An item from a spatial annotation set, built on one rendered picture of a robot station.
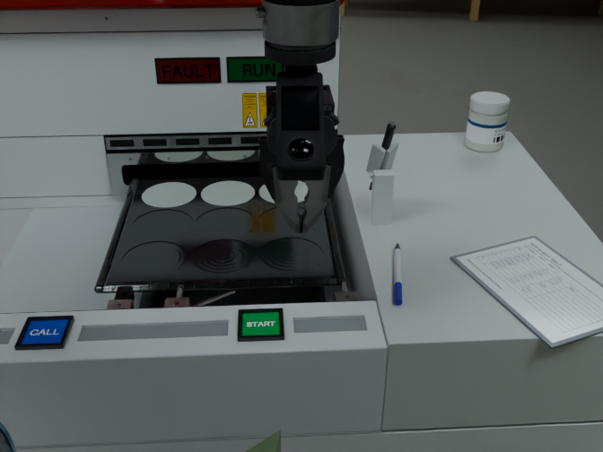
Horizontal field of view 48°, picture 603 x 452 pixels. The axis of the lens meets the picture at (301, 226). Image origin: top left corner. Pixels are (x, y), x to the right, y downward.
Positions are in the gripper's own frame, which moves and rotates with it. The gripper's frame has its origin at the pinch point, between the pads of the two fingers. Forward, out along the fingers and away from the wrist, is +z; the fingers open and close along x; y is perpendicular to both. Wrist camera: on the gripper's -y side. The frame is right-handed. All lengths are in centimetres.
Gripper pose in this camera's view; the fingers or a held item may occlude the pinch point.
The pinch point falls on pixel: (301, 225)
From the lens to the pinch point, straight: 76.2
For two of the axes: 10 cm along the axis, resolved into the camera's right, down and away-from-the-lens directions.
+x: -10.0, 0.3, -0.5
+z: 0.0, 8.6, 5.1
